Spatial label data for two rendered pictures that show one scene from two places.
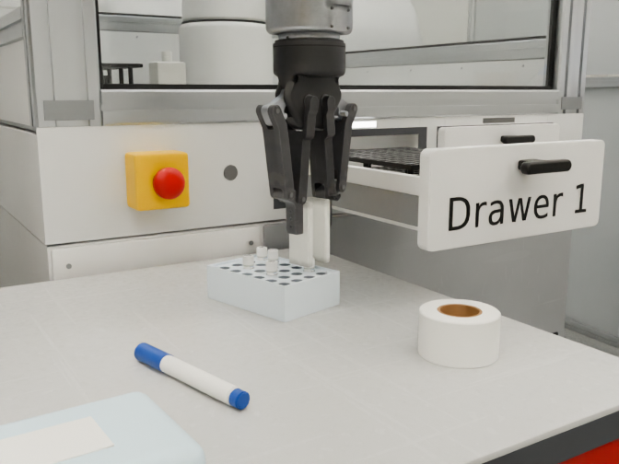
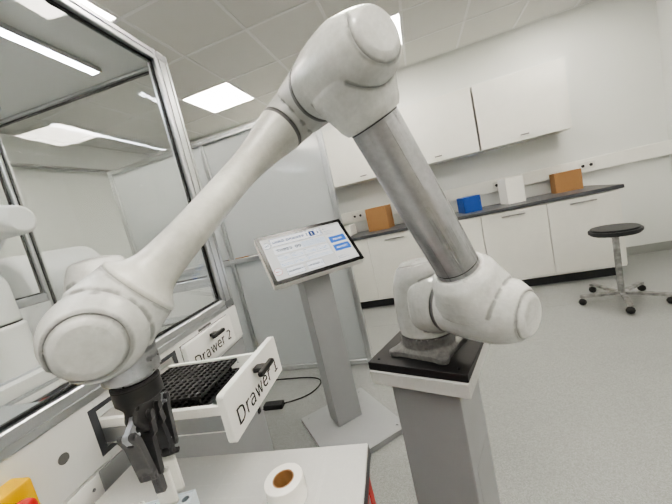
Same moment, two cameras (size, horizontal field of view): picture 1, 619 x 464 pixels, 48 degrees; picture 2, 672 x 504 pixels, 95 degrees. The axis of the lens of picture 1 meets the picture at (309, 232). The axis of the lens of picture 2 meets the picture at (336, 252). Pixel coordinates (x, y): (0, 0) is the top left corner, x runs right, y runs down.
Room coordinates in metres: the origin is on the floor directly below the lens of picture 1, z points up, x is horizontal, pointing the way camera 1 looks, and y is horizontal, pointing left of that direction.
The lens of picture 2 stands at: (0.11, 0.11, 1.24)
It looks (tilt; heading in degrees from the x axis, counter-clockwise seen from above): 7 degrees down; 313
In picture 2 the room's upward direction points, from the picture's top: 13 degrees counter-clockwise
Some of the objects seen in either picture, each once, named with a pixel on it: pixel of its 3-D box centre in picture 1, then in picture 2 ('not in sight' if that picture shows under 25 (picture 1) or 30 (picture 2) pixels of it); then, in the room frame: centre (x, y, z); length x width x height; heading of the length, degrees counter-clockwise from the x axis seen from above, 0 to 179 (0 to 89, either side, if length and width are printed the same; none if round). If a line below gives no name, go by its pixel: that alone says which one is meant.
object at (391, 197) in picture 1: (403, 179); (183, 393); (0.98, -0.13, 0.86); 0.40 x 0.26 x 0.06; 32
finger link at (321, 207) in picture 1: (318, 229); (171, 474); (0.74, -0.01, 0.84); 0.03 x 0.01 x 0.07; 46
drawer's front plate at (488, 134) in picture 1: (500, 156); (211, 342); (1.24, -0.34, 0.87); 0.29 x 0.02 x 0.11; 122
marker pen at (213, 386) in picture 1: (188, 374); not in sight; (0.51, 0.10, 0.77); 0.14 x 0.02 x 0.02; 45
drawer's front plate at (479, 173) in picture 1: (518, 191); (255, 380); (0.80, -0.24, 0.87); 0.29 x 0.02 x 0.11; 122
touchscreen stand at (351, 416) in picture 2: not in sight; (332, 345); (1.35, -1.02, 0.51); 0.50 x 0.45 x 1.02; 158
